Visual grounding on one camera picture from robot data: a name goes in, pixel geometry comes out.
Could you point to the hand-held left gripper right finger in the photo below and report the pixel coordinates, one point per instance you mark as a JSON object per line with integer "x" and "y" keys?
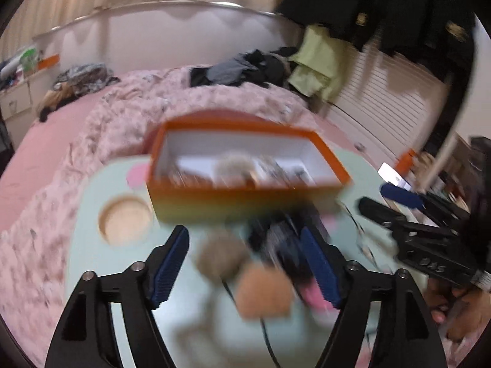
{"x": 320, "y": 268}

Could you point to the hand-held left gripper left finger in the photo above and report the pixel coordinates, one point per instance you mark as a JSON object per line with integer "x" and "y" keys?
{"x": 170, "y": 264}

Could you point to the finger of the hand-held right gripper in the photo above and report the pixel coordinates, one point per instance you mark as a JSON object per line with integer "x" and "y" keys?
{"x": 402, "y": 195}
{"x": 379, "y": 211}

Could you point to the pink small item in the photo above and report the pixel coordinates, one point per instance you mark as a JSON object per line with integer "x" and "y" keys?
{"x": 312, "y": 299}

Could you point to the grey fluffy pom-pom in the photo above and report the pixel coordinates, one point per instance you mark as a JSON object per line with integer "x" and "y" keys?
{"x": 221, "y": 257}

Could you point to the shiny black item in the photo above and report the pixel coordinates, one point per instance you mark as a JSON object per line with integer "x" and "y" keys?
{"x": 276, "y": 237}

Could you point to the peach fluffy pom-pom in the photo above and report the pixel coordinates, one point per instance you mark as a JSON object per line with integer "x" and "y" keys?
{"x": 264, "y": 290}

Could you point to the orange cardboard box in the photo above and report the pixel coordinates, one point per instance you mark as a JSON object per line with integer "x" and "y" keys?
{"x": 230, "y": 199}

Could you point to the tan fluffy pom-pom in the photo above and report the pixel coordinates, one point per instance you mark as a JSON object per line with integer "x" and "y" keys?
{"x": 234, "y": 169}

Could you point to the person's right hand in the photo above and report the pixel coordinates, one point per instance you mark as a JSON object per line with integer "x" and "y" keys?
{"x": 464, "y": 314}

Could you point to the smartphone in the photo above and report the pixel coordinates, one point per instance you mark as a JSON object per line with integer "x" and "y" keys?
{"x": 393, "y": 176}

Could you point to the cartoon print lap table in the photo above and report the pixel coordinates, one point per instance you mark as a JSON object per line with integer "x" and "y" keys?
{"x": 88, "y": 237}

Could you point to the white slatted panel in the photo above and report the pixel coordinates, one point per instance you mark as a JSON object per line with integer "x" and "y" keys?
{"x": 383, "y": 99}

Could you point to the red cushion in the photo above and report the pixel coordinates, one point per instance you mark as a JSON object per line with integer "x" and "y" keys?
{"x": 214, "y": 117}

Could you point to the light green hanging garment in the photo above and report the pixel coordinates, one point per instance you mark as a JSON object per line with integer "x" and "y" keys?
{"x": 318, "y": 65}

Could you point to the pink floral blanket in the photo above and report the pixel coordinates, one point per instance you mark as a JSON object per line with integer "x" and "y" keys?
{"x": 126, "y": 115}

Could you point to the pink bed sheet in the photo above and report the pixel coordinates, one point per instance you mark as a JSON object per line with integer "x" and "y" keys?
{"x": 46, "y": 149}

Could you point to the black hanging garment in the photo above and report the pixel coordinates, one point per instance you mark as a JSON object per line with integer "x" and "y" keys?
{"x": 425, "y": 11}
{"x": 333, "y": 4}

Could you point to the pile of dark clothes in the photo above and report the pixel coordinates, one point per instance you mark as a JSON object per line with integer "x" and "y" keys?
{"x": 245, "y": 67}

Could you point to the grey patterned cloth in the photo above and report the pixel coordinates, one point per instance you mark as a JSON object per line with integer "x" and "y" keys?
{"x": 86, "y": 77}

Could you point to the white low cabinet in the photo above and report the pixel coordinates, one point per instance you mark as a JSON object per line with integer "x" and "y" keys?
{"x": 15, "y": 103}

